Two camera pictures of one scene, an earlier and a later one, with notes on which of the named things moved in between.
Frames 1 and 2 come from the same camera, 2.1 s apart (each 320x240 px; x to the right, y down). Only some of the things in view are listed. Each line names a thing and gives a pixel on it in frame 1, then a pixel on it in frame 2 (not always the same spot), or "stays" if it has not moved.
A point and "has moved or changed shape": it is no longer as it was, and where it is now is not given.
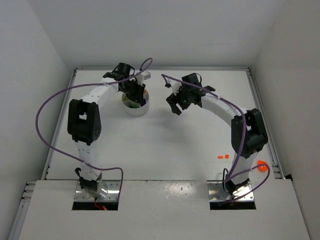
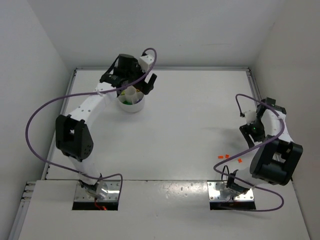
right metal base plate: x=216 y=192 stays
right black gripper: x=177 y=100 -> x=247 y=130
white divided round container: x=132 y=108 has moved or changed shape
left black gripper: x=136 y=91 -> x=141 y=81
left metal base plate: x=107 y=190 stays
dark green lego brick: x=134 y=106 -> x=127 y=102
